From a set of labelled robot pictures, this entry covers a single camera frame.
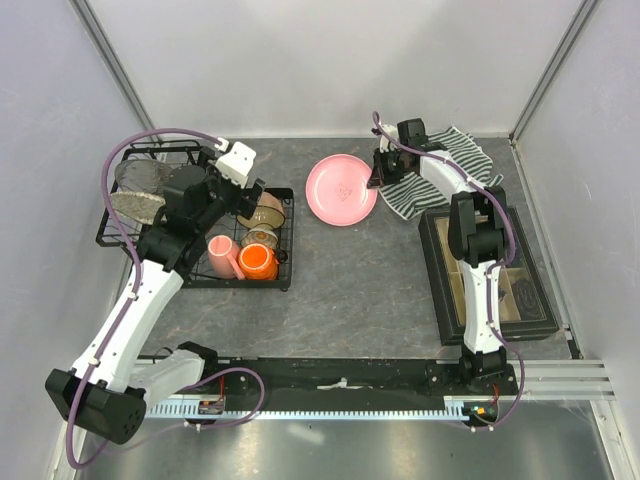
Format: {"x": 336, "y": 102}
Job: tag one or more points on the orange mug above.
{"x": 260, "y": 262}

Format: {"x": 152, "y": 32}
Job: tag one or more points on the striped towel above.
{"x": 414, "y": 194}

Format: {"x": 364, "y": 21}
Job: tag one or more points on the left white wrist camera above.
{"x": 235, "y": 162}

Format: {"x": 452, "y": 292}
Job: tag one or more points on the white cable duct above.
{"x": 181, "y": 408}

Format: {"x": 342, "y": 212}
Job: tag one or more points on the pink plate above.
{"x": 336, "y": 190}

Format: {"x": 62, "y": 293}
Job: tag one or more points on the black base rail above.
{"x": 308, "y": 385}

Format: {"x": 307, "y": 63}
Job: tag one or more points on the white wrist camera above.
{"x": 235, "y": 162}
{"x": 387, "y": 136}

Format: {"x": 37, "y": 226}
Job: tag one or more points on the patterned small bowl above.
{"x": 262, "y": 234}

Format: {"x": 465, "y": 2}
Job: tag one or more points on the pink mug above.
{"x": 223, "y": 255}

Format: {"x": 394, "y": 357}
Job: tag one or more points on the black glass-lid display box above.
{"x": 448, "y": 291}

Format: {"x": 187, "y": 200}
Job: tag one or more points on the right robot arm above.
{"x": 480, "y": 234}

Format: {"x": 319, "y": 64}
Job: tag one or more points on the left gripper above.
{"x": 242, "y": 205}

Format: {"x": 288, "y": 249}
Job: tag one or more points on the speckled grey plate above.
{"x": 139, "y": 206}

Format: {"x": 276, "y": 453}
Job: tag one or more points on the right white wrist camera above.
{"x": 387, "y": 136}

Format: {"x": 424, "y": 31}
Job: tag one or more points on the brown bowl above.
{"x": 269, "y": 211}

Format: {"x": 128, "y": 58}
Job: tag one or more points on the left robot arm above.
{"x": 102, "y": 393}

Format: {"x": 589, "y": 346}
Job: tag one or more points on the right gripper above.
{"x": 379, "y": 176}

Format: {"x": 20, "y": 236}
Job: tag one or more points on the clear glass plate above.
{"x": 142, "y": 175}

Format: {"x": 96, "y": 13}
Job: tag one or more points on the black rolled tie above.
{"x": 526, "y": 300}

